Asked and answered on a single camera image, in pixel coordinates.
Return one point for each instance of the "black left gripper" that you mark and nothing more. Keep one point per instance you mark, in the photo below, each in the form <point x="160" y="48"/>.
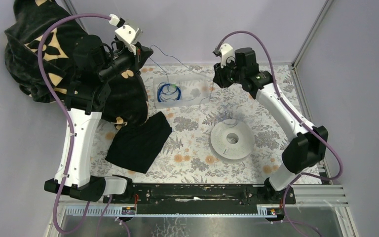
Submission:
<point x="135" y="61"/>

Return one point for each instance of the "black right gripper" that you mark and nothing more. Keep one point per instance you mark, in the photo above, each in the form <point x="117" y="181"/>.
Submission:
<point x="218" y="76"/>

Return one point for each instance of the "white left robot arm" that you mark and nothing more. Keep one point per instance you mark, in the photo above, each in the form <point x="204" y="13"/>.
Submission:
<point x="96" y="65"/>

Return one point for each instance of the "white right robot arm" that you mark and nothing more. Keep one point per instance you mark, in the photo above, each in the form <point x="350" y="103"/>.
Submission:
<point x="306" y="141"/>

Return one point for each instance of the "white perforated spool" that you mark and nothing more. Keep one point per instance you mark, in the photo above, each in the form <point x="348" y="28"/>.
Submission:
<point x="231" y="141"/>

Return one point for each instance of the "black folded cloth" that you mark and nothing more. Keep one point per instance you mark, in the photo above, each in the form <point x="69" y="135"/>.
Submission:
<point x="136" y="147"/>

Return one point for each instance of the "black patterned plush blanket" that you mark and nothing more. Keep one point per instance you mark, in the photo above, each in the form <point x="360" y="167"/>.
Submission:
<point x="39" y="57"/>

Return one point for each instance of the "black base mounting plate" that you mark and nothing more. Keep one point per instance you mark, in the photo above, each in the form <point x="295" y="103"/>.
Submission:
<point x="221" y="199"/>

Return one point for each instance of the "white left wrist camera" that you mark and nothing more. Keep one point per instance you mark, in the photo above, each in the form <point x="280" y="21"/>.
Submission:
<point x="127" y="32"/>

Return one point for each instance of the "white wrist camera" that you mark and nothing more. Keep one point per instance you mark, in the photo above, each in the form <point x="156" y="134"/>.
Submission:
<point x="127" y="32"/>
<point x="226" y="54"/>

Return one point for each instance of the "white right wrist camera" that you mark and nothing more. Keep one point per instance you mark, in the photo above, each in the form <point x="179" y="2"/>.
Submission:
<point x="226" y="54"/>

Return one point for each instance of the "coiled blue cable green tie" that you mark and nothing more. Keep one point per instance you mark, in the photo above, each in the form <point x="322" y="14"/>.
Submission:
<point x="168" y="92"/>

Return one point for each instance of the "aluminium frame rails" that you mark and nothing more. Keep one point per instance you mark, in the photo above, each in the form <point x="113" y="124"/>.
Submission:
<point x="319" y="211"/>

